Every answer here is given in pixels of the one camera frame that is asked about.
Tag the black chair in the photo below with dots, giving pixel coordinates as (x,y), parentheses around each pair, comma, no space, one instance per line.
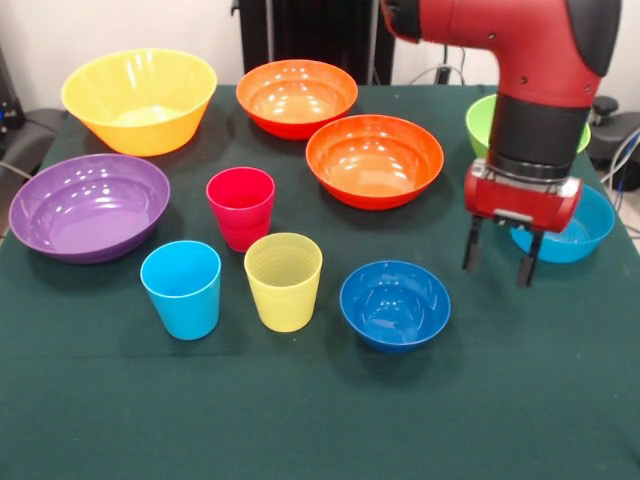
(30,135)

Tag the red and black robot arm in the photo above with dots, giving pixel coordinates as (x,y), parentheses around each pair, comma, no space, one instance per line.
(540,50)

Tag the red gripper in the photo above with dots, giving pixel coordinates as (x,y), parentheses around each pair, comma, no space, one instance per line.
(515,200)

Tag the black plug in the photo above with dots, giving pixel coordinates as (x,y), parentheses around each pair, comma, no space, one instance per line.
(442,75)

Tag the orange bowl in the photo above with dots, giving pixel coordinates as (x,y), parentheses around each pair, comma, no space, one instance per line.
(295,95)
(370,165)

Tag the light green bowl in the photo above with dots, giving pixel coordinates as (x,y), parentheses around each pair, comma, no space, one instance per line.
(480,125)

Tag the dark blue bowl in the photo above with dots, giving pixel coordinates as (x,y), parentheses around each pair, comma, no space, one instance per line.
(395,320)

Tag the red cup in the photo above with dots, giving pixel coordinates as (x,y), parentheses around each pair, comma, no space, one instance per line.
(240,220)

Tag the dark green tablecloth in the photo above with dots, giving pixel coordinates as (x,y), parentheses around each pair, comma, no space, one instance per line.
(320,400)

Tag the black knob clamp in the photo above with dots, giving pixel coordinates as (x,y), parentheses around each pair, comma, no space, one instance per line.
(606,107)

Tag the light blue cup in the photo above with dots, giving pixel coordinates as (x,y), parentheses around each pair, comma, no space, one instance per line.
(185,310)

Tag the purple bowl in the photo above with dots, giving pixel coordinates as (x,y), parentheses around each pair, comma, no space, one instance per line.
(85,215)

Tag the black rounded base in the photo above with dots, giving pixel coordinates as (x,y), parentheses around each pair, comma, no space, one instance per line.
(617,142)

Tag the large yellow bowl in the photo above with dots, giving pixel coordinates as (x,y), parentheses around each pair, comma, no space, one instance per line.
(140,130)

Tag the light blue bowl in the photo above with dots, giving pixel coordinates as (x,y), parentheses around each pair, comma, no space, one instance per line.
(587,235)

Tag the yellow-green cup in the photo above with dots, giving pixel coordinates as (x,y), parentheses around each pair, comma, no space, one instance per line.
(285,305)

